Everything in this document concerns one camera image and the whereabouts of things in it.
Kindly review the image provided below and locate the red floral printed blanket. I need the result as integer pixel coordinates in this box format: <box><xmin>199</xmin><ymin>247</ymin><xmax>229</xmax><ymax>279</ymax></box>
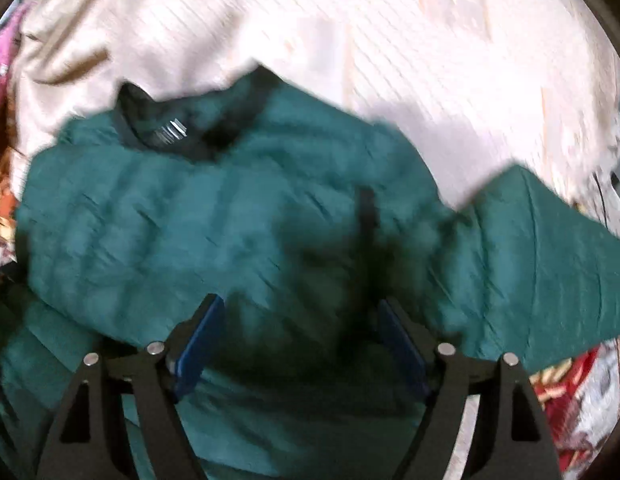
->
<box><xmin>532</xmin><ymin>332</ymin><xmax>620</xmax><ymax>471</ymax></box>

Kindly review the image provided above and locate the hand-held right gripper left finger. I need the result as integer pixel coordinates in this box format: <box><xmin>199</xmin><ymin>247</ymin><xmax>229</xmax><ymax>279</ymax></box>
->
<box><xmin>36</xmin><ymin>293</ymin><xmax>227</xmax><ymax>480</ymax></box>

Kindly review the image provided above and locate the green quilted puffer jacket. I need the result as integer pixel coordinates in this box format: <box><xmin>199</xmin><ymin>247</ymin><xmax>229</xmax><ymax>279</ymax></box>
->
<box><xmin>0</xmin><ymin>66</ymin><xmax>620</xmax><ymax>480</ymax></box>

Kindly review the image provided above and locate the pink patterned cloth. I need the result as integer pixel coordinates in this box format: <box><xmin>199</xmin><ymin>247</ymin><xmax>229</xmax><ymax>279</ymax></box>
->
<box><xmin>0</xmin><ymin>2</ymin><xmax>35</xmax><ymax>111</ymax></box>

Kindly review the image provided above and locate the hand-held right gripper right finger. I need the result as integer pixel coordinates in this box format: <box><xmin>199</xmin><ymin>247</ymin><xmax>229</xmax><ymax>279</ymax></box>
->
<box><xmin>376</xmin><ymin>297</ymin><xmax>562</xmax><ymax>480</ymax></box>

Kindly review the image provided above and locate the cream quilted bedspread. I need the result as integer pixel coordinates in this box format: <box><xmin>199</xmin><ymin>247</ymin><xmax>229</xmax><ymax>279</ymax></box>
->
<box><xmin>10</xmin><ymin>0</ymin><xmax>620</xmax><ymax>480</ymax></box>

